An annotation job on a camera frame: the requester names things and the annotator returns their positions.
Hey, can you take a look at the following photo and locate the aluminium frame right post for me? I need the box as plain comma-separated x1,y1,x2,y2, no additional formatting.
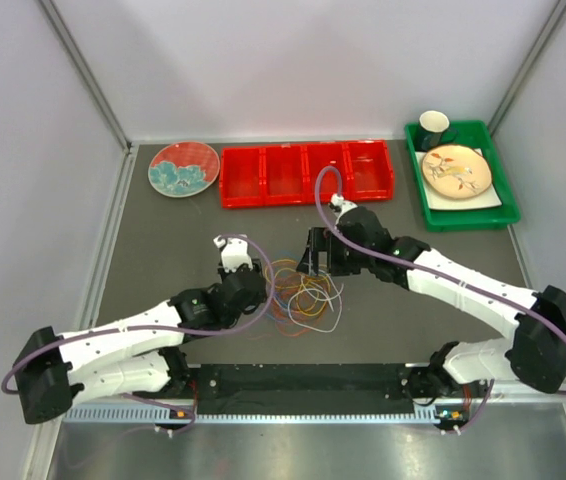
487,0,566,136

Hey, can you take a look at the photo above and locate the blue wire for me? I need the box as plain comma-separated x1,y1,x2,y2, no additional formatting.
270,247,314,326

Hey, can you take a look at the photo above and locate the white square plate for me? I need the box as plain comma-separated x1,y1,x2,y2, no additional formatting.
416,152,502,211

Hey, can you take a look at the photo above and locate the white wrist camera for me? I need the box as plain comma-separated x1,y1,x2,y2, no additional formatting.
328,193,358,216
213,234,253,273

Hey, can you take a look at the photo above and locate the beige bird pattern plate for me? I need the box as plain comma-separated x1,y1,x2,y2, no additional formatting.
420,144,493,200

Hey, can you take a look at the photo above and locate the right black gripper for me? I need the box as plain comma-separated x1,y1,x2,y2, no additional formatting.
297,228,373,277

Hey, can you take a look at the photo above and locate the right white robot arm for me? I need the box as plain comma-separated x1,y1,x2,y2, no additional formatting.
297,201,566,396

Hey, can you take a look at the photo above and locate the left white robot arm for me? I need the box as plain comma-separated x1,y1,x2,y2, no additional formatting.
13,259,267,425

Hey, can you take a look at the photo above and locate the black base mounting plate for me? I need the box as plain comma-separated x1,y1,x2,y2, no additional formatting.
132,362,469,416

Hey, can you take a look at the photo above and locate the white wire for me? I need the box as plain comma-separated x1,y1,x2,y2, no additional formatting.
286,282,345,335

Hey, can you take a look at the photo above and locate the brown wire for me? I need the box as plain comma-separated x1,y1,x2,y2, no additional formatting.
265,259,344,321

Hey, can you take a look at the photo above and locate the white green cup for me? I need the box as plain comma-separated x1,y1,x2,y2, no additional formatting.
414,110,459,151

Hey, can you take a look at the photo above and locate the red blue floral plate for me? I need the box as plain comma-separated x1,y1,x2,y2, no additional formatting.
148,141,221,198

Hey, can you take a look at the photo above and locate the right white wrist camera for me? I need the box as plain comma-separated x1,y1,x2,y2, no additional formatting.
328,193,358,216

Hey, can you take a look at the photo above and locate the green plastic tray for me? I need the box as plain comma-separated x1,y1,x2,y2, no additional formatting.
404,120,521,232

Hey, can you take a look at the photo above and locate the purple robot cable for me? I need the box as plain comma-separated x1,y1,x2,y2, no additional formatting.
314,167,566,397
1,233,277,396

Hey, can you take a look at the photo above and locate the yellow wire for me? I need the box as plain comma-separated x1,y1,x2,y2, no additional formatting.
265,258,342,319

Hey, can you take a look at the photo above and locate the red four-compartment bin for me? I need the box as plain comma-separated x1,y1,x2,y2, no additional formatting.
219,140,395,209

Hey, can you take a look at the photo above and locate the aluminium frame post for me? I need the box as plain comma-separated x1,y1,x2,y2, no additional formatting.
35,0,132,152
487,0,566,136

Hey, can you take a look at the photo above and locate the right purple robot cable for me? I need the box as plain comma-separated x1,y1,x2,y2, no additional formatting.
314,167,566,397

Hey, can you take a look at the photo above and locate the aluminium frame left post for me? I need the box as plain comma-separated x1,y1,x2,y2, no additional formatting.
35,0,132,152

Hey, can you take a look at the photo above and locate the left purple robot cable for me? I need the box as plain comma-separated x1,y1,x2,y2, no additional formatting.
1,233,277,396

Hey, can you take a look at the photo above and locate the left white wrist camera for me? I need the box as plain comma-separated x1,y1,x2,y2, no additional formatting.
213,234,253,273

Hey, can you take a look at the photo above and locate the grey slotted cable duct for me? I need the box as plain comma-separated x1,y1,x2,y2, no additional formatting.
63,403,441,425

